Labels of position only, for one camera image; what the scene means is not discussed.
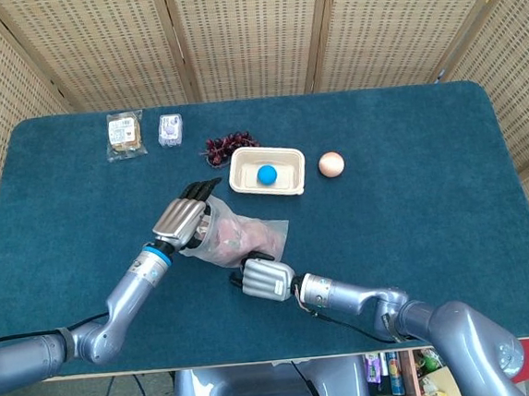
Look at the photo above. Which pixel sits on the transparent plastic bag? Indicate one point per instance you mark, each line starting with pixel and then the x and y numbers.
pixel 277 234

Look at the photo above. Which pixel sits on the bunch of red grapes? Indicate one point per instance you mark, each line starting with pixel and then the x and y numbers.
pixel 223 146

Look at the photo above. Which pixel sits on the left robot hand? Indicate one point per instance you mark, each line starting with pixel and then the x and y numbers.
pixel 180 219

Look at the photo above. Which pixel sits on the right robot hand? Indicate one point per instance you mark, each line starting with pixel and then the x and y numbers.
pixel 267 279

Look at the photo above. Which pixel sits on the blue ball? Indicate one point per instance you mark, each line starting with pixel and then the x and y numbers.
pixel 267 174

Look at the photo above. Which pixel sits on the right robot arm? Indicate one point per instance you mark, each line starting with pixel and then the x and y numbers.
pixel 347 292

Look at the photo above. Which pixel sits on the purple snack packet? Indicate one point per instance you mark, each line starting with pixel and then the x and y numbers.
pixel 373 368

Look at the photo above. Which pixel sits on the pink floral clothes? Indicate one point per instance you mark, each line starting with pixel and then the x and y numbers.
pixel 245 237

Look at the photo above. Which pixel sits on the peach coloured ball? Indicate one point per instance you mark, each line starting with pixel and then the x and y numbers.
pixel 331 164

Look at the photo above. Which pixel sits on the beige food container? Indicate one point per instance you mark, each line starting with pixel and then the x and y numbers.
pixel 243 172

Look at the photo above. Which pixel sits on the grey-blue robot torso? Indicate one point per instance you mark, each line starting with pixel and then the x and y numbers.
pixel 262 388

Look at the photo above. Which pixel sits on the beige cardboard sheet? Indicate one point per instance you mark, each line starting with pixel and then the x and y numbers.
pixel 441 386

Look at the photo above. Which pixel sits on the small purple packet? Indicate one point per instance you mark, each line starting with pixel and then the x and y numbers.
pixel 170 129

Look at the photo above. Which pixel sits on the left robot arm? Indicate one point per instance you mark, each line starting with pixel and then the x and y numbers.
pixel 133 288

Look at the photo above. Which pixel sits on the packaged bread in clear wrap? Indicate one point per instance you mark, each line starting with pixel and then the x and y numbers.
pixel 124 131

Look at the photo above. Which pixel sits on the brown wooden shelf post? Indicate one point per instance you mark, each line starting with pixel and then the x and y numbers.
pixel 411 380

